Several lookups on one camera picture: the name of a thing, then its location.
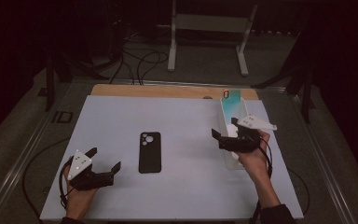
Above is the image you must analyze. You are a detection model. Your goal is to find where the left hand-held gripper cable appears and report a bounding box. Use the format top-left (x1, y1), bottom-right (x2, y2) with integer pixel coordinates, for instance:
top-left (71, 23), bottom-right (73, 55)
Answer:
top-left (59, 157), bottom-right (76, 209)

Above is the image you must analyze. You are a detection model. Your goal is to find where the black looped floor cable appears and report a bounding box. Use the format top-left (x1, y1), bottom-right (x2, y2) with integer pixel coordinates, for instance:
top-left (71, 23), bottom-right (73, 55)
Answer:
top-left (135, 50), bottom-right (170, 86)

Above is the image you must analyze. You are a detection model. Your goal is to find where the right hand-held gripper cable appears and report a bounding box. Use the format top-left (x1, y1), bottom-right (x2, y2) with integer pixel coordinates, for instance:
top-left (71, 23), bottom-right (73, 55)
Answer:
top-left (250, 136), bottom-right (274, 224)

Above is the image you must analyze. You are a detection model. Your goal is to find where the white plastic bin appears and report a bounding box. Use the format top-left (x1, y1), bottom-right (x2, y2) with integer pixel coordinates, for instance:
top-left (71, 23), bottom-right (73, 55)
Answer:
top-left (218, 96), bottom-right (262, 171)

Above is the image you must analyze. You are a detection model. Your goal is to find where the hand-held gripper cable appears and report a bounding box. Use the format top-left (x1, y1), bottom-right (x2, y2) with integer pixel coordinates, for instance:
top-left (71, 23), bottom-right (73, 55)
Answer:
top-left (59, 157), bottom-right (76, 209)
top-left (250, 136), bottom-right (274, 224)

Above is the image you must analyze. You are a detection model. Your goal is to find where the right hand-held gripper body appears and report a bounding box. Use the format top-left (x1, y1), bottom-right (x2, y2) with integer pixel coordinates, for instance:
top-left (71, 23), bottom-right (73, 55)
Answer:
top-left (218, 115), bottom-right (278, 154)

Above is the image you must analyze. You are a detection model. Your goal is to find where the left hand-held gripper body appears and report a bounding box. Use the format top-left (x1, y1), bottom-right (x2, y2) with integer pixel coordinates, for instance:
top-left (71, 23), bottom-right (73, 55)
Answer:
top-left (66, 149), bottom-right (115, 191)

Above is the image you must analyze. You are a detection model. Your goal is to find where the black tripod stand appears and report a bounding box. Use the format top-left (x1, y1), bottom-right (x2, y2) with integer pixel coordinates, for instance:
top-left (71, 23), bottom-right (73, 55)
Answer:
top-left (36, 52), bottom-right (110, 112)
top-left (251, 59), bottom-right (316, 124)

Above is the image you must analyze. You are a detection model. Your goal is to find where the pink green gradient phone case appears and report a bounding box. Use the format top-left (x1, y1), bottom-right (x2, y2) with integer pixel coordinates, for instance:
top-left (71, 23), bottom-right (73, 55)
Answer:
top-left (222, 89), bottom-right (250, 125)

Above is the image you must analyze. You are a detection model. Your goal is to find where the white table mat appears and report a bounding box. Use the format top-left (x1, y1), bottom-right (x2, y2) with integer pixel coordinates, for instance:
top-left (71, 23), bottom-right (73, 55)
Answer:
top-left (39, 94), bottom-right (305, 222)

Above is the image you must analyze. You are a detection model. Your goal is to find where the person's left hand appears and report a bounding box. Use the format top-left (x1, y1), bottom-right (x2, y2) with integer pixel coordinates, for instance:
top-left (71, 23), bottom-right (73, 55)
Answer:
top-left (62, 164), bottom-right (99, 220)

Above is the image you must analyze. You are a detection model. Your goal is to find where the white metal stand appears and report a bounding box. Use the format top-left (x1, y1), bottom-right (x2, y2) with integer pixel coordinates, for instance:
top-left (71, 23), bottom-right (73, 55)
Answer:
top-left (157, 0), bottom-right (259, 77)

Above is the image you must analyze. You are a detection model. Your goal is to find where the person's right hand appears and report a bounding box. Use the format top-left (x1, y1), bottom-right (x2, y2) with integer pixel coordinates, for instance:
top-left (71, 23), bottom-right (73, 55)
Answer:
top-left (236, 130), bottom-right (273, 185)

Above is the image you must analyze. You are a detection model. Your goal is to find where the thin black floor cable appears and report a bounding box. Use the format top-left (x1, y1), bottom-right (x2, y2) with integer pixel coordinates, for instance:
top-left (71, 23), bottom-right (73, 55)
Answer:
top-left (21, 137), bottom-right (71, 219)
top-left (287, 167), bottom-right (311, 217)

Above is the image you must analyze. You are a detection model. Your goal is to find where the black phone case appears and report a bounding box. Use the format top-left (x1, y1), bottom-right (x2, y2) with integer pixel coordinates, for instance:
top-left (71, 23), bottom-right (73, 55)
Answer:
top-left (138, 131), bottom-right (162, 175)

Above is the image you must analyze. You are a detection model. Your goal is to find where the black rectangular floor frame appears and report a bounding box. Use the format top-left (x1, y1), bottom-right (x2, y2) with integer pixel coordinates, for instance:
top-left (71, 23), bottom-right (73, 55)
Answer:
top-left (51, 110), bottom-right (74, 124)

